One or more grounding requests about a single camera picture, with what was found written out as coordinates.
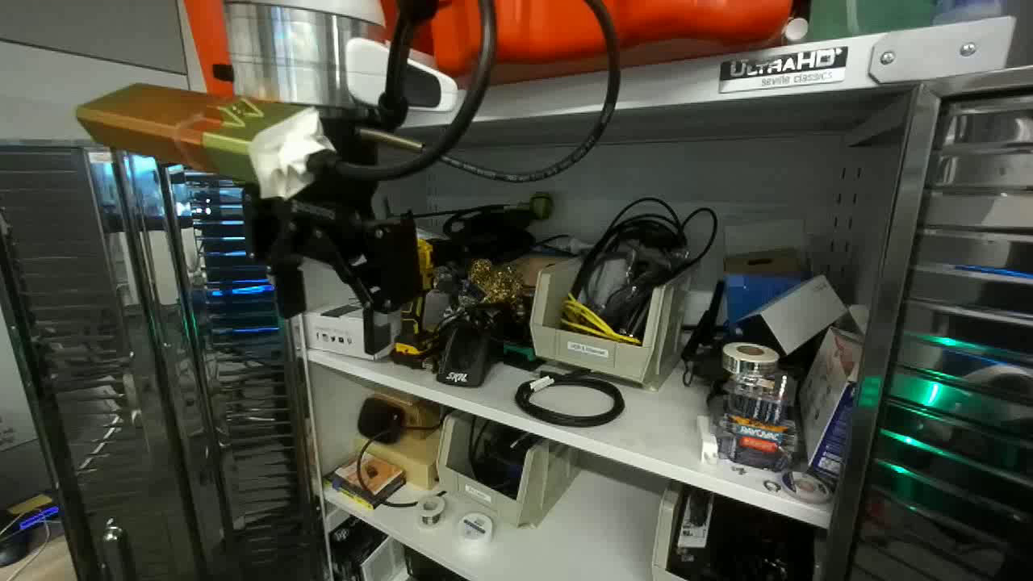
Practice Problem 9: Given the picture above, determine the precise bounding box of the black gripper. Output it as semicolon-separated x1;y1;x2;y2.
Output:
253;197;427;324

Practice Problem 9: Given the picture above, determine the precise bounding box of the white box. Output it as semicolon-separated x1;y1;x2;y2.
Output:
303;304;380;359

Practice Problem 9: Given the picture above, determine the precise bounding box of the blue box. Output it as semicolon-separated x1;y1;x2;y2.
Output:
721;270;814;328

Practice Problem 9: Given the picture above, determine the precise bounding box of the gray open cardboard box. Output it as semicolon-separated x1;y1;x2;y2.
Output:
750;270;851;359

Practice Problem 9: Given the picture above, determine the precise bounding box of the yellow black power tool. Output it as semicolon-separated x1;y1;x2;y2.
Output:
388;236;441;366

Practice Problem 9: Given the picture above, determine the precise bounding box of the black charger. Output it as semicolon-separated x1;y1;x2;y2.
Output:
431;321;500;392

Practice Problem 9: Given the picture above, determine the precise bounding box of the brass coloured part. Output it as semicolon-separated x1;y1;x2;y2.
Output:
460;254;533;317

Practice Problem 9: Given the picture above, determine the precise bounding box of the orange brown pad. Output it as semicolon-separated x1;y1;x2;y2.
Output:
328;454;412;510

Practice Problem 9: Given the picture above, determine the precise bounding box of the glass door cabinet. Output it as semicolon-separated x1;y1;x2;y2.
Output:
0;138;315;581

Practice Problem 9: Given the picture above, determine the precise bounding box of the small solder spool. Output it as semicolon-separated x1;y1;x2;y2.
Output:
415;491;451;531

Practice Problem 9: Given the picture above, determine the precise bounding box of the gray bin with label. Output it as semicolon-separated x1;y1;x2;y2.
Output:
527;254;687;392

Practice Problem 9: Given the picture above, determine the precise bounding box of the flat white tape roll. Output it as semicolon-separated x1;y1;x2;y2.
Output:
449;507;500;549

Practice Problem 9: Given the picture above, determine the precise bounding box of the gray storage bin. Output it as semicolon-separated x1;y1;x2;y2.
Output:
437;412;587;534

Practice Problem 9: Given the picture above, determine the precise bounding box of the metal shelving unit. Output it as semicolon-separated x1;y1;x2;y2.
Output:
287;14;1027;581

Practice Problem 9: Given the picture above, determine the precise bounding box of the black hand tool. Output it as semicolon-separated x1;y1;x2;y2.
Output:
678;278;732;392

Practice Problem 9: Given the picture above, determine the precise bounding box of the orange bag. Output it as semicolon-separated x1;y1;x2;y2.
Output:
180;0;814;102

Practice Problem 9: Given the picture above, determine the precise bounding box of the gray bin holding black parts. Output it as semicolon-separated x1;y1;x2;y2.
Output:
649;487;824;581

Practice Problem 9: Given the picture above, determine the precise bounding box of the blue white booklet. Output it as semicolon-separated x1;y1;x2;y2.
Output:
797;327;866;491

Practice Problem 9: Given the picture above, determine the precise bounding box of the small clear tape roll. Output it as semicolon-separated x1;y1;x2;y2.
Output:
782;469;840;507

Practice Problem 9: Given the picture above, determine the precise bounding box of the metal drawer cabinet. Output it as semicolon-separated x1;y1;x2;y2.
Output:
833;68;1033;581

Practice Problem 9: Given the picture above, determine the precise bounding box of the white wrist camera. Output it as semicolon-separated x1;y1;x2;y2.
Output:
346;39;469;112

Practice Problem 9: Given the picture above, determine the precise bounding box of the yellow cable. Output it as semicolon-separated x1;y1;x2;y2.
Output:
557;293;645;349

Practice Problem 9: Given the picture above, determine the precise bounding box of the black cable bundle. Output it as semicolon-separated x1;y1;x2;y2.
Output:
564;195;724;339

